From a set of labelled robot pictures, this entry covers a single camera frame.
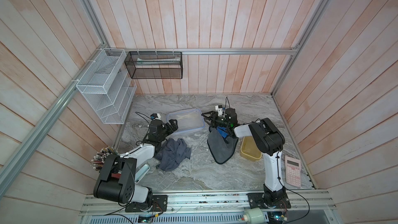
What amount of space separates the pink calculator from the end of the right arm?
0.36 metres

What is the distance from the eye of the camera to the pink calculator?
811 mm

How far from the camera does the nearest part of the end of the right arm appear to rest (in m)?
0.83
